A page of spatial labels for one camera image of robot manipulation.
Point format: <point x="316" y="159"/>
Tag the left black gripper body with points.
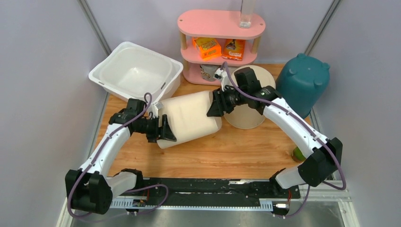
<point x="151" y="128"/>

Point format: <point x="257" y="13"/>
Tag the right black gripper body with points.
<point x="232" y="99"/>

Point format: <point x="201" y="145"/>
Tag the beige round bucket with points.
<point x="243" y="117"/>

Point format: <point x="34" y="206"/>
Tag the beige square waste bin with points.
<point x="187" y="117"/>

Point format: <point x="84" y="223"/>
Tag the white square plastic bin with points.
<point x="132" y="70"/>

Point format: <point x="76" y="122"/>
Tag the teal plastic bucket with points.
<point x="302" y="81"/>

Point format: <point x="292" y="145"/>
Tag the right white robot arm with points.
<point x="322" y="156"/>

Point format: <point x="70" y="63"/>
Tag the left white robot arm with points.
<point x="88" y="188"/>

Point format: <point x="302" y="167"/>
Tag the grey cartoon cup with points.
<point x="208" y="72"/>

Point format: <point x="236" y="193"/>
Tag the orange snack box right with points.
<point x="233" y="49"/>

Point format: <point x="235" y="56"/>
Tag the orange snack box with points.
<point x="208" y="48"/>
<point x="233" y="49"/>

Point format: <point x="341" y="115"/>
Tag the orange snack box left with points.
<point x="208" y="48"/>

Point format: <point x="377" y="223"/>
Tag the pink three-tier shelf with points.
<point x="219" y="24"/>

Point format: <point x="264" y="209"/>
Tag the clear glass bottle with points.
<point x="246" y="12"/>

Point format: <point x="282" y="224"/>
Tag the green bottle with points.
<point x="297" y="155"/>

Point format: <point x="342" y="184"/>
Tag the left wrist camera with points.
<point x="154" y="109"/>

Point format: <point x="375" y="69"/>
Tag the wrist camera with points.
<point x="154" y="109"/>
<point x="221" y="75"/>

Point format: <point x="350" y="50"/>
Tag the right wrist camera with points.
<point x="221" y="75"/>

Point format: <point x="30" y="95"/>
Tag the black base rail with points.
<point x="207" y="194"/>

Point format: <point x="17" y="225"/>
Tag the aluminium frame rail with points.
<point x="321" y="193"/>

